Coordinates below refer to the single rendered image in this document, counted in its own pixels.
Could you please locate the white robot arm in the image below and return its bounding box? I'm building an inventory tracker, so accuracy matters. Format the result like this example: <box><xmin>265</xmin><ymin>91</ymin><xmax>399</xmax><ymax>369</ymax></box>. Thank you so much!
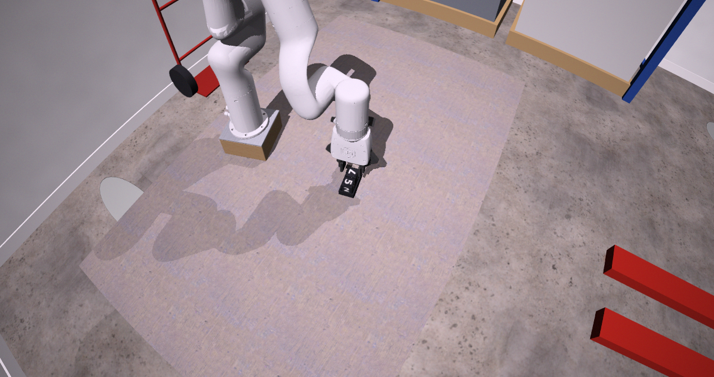
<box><xmin>202</xmin><ymin>0</ymin><xmax>375</xmax><ymax>139</ymax></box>

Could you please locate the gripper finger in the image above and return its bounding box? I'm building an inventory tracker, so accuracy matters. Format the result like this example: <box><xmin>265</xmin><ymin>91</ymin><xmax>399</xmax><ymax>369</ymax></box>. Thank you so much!
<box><xmin>358</xmin><ymin>150</ymin><xmax>379</xmax><ymax>177</ymax></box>
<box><xmin>326</xmin><ymin>143</ymin><xmax>346</xmax><ymax>172</ymax></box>

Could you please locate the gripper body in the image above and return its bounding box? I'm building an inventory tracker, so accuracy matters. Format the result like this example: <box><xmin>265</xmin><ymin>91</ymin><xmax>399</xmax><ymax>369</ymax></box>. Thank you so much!
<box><xmin>331</xmin><ymin>126</ymin><xmax>373</xmax><ymax>166</ymax></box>

